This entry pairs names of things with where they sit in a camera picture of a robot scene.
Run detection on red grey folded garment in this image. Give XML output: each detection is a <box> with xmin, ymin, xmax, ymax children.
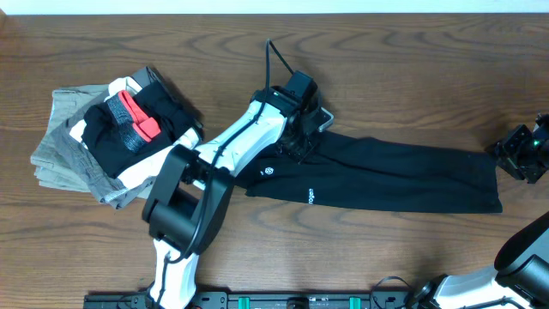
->
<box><xmin>106</xmin><ymin>90</ymin><xmax>161</xmax><ymax>153</ymax></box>

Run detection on black folded garment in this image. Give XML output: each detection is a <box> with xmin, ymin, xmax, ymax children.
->
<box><xmin>82</xmin><ymin>82</ymin><xmax>196</xmax><ymax>178</ymax></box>

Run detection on grey folded shorts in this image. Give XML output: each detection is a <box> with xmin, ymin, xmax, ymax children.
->
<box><xmin>50</xmin><ymin>67</ymin><xmax>202</xmax><ymax>209</ymax></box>

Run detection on beige folded trousers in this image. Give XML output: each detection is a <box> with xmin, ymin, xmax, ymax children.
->
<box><xmin>30</xmin><ymin>84</ymin><xmax>111</xmax><ymax>193</ymax></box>

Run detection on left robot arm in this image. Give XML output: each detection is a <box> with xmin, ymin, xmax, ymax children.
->
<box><xmin>142</xmin><ymin>71</ymin><xmax>322</xmax><ymax>308</ymax></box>

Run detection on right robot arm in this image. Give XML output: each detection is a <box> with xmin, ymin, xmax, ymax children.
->
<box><xmin>405</xmin><ymin>114</ymin><xmax>548</xmax><ymax>309</ymax></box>

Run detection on black t-shirt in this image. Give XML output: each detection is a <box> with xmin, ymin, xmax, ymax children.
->
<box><xmin>236</xmin><ymin>131</ymin><xmax>503</xmax><ymax>214</ymax></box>

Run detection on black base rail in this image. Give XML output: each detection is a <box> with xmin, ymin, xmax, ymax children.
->
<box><xmin>83</xmin><ymin>292</ymin><xmax>408</xmax><ymax>309</ymax></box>

